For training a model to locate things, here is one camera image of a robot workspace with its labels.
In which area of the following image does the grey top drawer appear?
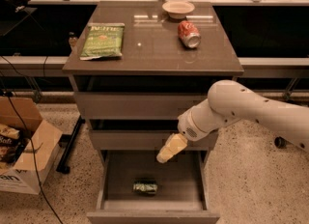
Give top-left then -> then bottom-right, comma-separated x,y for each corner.
72,75 -> 234,121

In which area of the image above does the black cable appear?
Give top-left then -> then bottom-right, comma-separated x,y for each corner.
0,55 -> 65,224

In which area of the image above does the green soda can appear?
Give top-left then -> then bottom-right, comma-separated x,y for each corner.
132,179 -> 158,195

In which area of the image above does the grey drawer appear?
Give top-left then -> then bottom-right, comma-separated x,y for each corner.
72,75 -> 234,121
88,119 -> 220,152
87,151 -> 219,224

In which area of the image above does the black table leg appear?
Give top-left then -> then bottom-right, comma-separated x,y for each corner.
56,116 -> 85,174

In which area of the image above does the grey bottom drawer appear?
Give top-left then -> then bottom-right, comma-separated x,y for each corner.
87,151 -> 219,224

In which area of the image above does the red soda can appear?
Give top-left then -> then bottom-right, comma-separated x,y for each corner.
178,20 -> 201,48

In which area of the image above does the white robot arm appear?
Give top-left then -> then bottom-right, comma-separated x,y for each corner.
156,80 -> 309,163

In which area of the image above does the white paper bowl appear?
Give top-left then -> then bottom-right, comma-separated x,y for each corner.
162,0 -> 195,19

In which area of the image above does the cardboard box with snacks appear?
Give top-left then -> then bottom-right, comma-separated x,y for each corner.
0,97 -> 62,195

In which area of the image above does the green chip bag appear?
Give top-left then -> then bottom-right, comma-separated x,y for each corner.
80,23 -> 125,61

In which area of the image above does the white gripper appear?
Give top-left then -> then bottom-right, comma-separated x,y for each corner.
156,99 -> 239,163

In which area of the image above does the grey drawer cabinet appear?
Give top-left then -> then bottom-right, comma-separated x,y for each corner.
62,1 -> 245,224

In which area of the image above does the black office chair base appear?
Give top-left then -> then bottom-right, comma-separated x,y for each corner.
274,137 -> 287,149

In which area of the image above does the grey middle drawer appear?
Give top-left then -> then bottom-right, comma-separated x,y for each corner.
88,119 -> 220,152

